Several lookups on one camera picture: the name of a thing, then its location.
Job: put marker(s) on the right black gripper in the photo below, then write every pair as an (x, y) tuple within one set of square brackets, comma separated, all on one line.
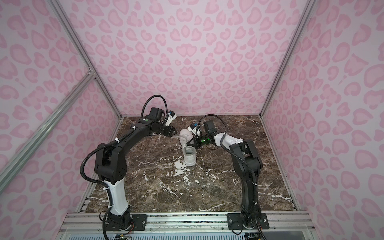
[(197, 140)]

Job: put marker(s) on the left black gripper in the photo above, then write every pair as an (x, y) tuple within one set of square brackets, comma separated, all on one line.
[(170, 133)]

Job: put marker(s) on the white sneaker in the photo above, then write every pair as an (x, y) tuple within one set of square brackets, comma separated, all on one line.
[(189, 153)]

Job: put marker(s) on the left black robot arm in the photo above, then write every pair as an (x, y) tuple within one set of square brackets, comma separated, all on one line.
[(111, 166)]

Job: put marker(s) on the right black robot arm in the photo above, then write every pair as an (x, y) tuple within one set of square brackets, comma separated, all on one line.
[(247, 165)]

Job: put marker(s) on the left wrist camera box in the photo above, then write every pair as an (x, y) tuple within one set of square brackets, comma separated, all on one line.
[(170, 116)]

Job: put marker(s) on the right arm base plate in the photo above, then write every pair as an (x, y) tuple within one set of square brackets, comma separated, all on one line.
[(239, 221)]

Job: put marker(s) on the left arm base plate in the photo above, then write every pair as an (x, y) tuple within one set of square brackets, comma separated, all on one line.
[(123, 223)]

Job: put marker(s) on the left corner aluminium post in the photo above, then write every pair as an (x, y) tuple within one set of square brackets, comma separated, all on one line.
[(79, 46)]

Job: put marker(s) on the corner aluminium post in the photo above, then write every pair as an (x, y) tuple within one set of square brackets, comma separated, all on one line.
[(79, 46), (307, 13)]

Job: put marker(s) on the front aluminium rail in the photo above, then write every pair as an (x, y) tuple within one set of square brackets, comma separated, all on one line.
[(280, 225)]

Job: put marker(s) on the diagonal aluminium frame beam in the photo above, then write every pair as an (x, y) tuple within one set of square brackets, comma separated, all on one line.
[(11, 170)]

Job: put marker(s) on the right corner aluminium post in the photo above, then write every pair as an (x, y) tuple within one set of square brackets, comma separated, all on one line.
[(307, 13)]

